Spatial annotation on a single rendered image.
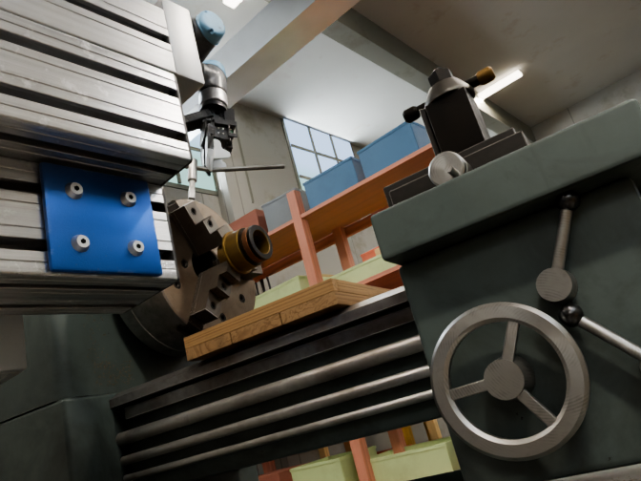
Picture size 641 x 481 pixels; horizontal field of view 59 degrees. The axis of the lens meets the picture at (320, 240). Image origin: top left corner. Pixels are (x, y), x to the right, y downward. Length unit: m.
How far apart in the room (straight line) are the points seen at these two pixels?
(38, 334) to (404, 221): 0.74
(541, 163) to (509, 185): 0.04
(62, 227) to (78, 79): 0.11
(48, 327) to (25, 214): 0.70
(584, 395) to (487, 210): 0.20
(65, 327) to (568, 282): 0.86
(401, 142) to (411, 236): 3.10
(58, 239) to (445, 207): 0.39
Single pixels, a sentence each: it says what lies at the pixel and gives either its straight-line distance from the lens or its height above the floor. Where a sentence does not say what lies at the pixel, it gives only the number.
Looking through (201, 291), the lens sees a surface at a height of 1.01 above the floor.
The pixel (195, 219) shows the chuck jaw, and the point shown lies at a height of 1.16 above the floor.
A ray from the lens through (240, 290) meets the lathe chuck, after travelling 1.27.
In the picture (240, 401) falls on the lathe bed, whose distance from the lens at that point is 0.93.
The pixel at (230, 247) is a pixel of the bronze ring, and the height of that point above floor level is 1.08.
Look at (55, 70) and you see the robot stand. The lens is 0.46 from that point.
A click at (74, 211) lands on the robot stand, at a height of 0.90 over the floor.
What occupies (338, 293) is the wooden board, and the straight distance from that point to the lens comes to 0.82.
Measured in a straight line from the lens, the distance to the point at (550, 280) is 0.61.
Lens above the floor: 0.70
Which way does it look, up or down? 18 degrees up
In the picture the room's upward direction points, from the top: 15 degrees counter-clockwise
